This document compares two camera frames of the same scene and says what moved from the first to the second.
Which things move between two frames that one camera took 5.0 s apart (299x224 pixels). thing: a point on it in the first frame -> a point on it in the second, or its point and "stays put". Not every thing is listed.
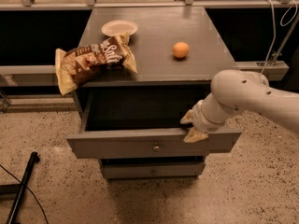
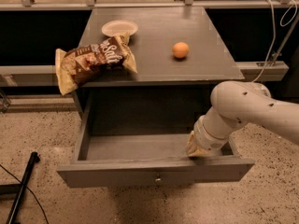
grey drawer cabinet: x=133 y=121 stays put
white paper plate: x=119 y=26 stays put
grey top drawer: x=122 y=121 -> x=123 y=159
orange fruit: x=180 y=49 stays put
